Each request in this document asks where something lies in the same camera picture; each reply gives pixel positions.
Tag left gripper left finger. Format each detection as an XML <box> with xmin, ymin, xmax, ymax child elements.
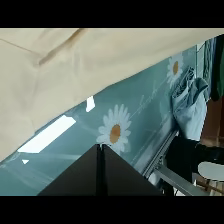
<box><xmin>37</xmin><ymin>143</ymin><xmax>102</xmax><ymax>197</ymax></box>

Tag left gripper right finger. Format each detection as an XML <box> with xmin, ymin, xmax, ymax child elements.
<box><xmin>100</xmin><ymin>143</ymin><xmax>165</xmax><ymax>197</ymax></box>

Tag pale yellow garment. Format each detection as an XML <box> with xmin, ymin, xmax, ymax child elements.
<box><xmin>0</xmin><ymin>27</ymin><xmax>224</xmax><ymax>163</ymax></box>

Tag light blue jeans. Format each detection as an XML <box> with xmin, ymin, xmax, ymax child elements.
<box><xmin>170</xmin><ymin>66</ymin><xmax>210</xmax><ymax>141</ymax></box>

